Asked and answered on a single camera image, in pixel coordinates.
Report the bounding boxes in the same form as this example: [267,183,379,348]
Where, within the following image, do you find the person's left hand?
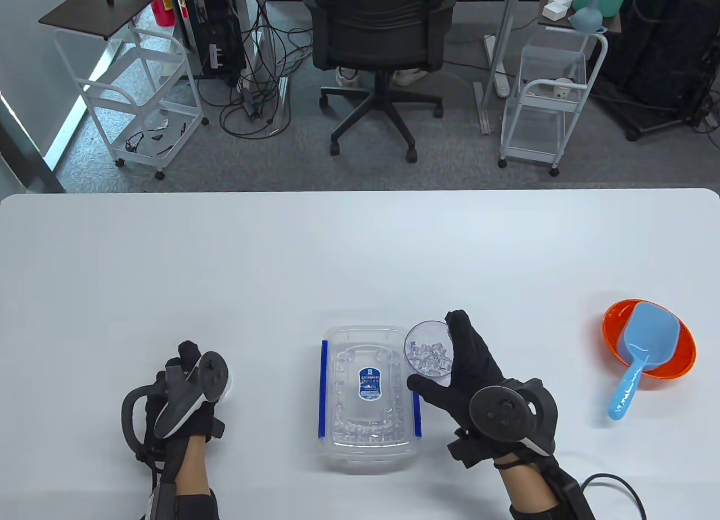
[146,341,226,460]

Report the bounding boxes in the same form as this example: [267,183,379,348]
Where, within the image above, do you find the person's right hand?
[406,310,542,466]

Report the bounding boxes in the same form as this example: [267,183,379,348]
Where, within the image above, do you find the white black controller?
[121,351,232,460]
[469,378,559,458]

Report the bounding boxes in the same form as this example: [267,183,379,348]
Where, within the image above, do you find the small batch of ice cubes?
[408,340,454,378]

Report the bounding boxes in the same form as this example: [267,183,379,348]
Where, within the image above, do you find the clear plastic shaker cup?
[404,319,455,381]

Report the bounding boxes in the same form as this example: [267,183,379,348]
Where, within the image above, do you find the clear container lid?
[323,326,416,468]

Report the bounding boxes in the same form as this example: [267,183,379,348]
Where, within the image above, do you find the pile of ice cubes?
[332,346,409,447]

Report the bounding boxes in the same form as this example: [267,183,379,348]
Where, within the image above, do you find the clear container with blue latches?
[319,324,422,476]

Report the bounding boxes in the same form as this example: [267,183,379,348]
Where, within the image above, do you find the blue plastic scoop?
[607,302,681,420]

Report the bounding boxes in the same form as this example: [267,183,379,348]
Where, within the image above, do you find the person's left forearm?
[173,436,213,495]

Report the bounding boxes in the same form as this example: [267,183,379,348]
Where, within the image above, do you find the person's right forearm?
[498,464,559,513]

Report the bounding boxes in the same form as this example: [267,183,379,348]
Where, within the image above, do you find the black left wrist sensor box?
[147,475,220,520]

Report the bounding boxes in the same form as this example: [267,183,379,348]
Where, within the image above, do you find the black wrist sensor box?
[147,475,220,520]
[509,467,597,520]

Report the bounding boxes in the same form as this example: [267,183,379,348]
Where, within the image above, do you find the orange plastic bowl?
[602,299,697,379]

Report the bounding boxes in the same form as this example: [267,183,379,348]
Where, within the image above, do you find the black right wrist sensor box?
[509,467,597,520]

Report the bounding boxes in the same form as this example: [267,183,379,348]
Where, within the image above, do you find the white power strip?
[483,33,510,98]

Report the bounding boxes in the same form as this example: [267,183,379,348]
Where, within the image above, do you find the grey pillar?
[0,92,66,194]

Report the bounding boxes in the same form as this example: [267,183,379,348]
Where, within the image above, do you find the white desk leg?
[474,0,536,135]

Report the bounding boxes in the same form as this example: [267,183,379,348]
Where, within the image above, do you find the black office chair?
[303,0,456,163]

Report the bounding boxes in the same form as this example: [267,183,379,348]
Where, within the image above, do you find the brown side table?
[537,0,623,35]

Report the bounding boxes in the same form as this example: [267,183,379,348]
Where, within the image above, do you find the light blue vase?
[569,0,604,33]

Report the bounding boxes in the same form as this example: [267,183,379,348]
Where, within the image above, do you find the black covered equipment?
[591,0,720,142]

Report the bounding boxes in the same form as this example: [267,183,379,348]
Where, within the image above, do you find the black computer tower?
[181,0,248,87]

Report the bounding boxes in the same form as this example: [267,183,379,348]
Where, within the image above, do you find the dark brown board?
[38,0,170,41]

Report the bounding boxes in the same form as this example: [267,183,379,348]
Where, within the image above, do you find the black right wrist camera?
[447,436,497,470]

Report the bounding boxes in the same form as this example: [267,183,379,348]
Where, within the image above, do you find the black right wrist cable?
[579,474,647,520]

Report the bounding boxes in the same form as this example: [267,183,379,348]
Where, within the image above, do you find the white wire cart with mug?
[498,26,609,177]

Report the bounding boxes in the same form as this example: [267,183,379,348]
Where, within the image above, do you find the bundle of black cables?
[197,0,318,141]

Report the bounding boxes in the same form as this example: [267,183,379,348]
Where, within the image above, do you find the silver rail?
[268,74,291,137]

